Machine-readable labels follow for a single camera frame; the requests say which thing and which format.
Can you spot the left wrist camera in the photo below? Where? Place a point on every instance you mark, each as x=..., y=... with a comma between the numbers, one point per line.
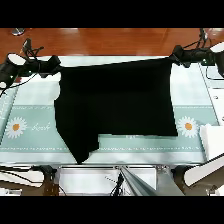
x=28, y=48

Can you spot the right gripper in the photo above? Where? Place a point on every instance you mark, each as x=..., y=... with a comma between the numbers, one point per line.
x=180, y=55

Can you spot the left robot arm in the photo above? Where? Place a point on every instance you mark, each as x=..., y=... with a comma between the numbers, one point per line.
x=11, y=68

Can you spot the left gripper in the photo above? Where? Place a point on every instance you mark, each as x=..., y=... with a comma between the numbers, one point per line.
x=50, y=66

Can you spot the white garment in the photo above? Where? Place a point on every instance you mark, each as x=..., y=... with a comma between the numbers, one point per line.
x=213, y=141

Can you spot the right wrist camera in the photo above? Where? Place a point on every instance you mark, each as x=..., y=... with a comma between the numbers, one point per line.
x=202, y=35

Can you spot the silver frame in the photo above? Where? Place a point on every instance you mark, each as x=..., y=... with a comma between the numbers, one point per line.
x=140, y=180

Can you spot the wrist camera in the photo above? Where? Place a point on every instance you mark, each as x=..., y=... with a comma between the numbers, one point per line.
x=202, y=35
x=28, y=48

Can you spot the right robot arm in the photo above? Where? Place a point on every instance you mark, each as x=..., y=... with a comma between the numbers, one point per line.
x=206, y=55

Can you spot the black T-shirt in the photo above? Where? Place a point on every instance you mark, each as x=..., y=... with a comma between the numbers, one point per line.
x=116, y=100

